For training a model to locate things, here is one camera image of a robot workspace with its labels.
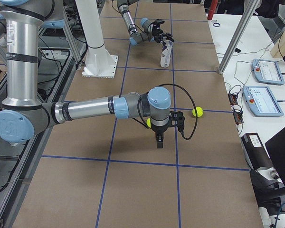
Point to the white blue tennis ball can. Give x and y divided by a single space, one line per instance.
166 53

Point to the yellow Wilson tennis ball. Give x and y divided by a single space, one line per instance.
148 122

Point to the black monitor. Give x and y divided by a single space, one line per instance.
276 150

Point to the white camera mast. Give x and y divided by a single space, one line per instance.
89 17

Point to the black box with label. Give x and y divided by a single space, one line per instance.
255 153

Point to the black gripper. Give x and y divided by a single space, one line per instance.
158 130
156 32

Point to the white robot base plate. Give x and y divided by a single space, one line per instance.
99 63

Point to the grey aluminium frame post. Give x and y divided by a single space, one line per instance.
245 18

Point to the orange black electronics board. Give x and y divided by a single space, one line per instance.
236 108

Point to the yellow Roland Garros tennis ball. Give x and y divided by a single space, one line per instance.
197 112

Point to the near blue teach pendant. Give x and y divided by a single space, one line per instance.
261 101

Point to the red bottle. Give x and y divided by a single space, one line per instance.
212 9

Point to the far blue teach pendant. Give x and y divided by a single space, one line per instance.
268 72

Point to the blue teach pendant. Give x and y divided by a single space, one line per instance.
268 72
261 101

